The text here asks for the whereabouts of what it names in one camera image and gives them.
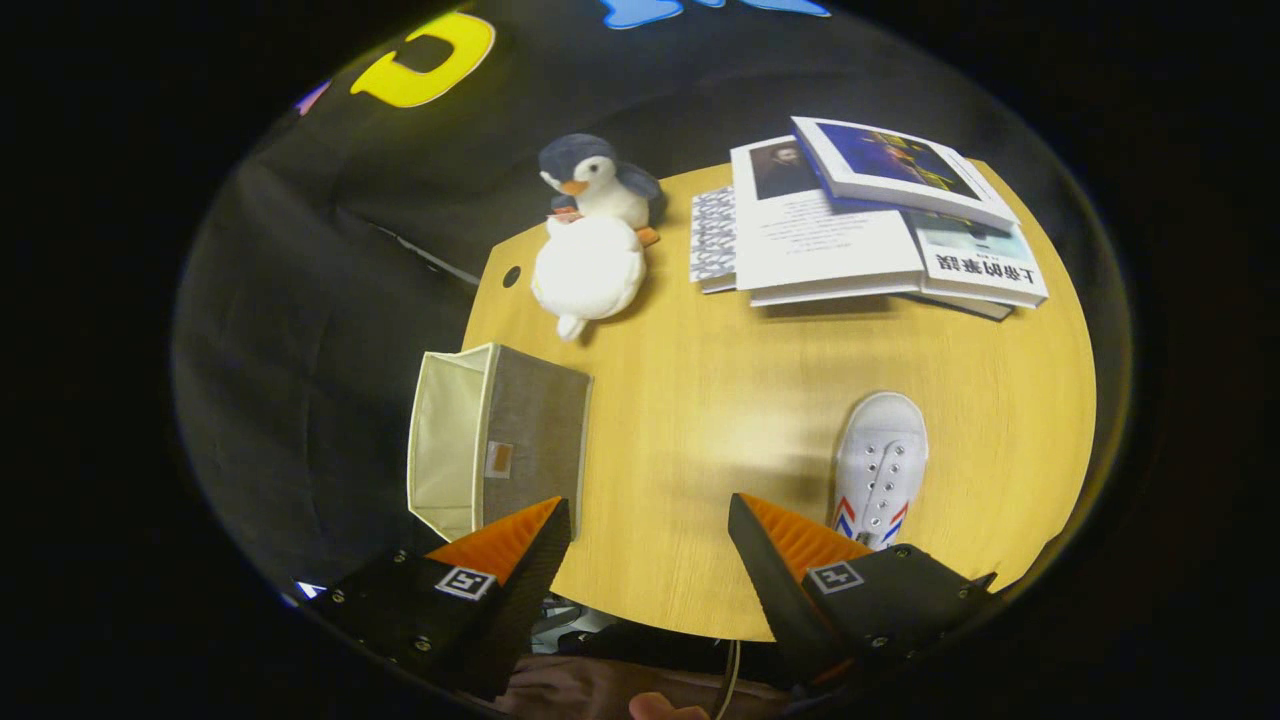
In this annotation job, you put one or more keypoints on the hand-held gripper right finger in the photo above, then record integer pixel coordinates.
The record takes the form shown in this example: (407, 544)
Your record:
(780, 600)

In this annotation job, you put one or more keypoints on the large white book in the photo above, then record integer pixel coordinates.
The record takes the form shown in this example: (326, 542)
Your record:
(820, 245)

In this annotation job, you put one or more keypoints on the white book with black print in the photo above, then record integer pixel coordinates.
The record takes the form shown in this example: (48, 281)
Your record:
(985, 265)

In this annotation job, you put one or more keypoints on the navy white penguin plush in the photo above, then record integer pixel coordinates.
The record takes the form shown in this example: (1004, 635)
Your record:
(600, 180)

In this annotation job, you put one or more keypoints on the white duck plush toy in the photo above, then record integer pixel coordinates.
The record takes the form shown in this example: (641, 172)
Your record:
(588, 270)

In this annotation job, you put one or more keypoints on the white canvas shoe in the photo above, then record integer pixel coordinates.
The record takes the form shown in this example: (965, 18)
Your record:
(880, 450)

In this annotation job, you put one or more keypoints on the grey fabric storage box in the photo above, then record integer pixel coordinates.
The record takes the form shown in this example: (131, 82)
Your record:
(530, 420)

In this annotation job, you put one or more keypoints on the grey patterned book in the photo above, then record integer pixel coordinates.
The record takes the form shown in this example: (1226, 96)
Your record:
(712, 235)

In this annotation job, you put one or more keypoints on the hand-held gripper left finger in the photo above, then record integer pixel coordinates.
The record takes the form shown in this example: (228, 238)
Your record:
(520, 610)

